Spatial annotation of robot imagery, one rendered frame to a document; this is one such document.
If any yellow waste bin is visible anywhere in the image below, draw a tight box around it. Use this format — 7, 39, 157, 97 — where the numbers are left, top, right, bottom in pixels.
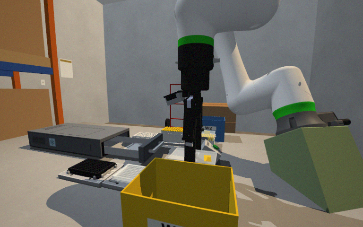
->
120, 158, 239, 227

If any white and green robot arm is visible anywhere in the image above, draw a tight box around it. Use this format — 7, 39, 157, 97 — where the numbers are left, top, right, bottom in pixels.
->
174, 0, 351, 136

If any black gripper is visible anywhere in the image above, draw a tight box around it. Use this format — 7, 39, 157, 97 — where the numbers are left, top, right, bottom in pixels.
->
181, 69, 210, 163

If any blue bin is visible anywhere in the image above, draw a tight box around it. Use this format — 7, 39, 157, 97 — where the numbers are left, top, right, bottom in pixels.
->
202, 116, 225, 142

